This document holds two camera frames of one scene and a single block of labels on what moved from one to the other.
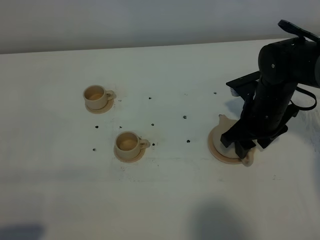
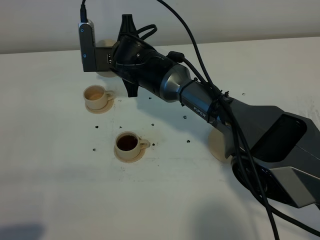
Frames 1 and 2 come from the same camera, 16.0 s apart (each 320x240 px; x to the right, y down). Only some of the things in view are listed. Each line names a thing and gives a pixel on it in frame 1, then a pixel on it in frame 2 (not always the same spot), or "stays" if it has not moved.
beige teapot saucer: x=218 y=155 stays
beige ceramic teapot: x=230 y=151 -> x=106 y=43
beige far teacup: x=96 y=96 stays
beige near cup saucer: x=132 y=159 stays
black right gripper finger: x=242 y=150 -> x=132 y=89
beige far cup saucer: x=109 y=106 stays
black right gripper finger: x=229 y=137 -> x=127 y=25
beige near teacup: x=128 y=144 stays
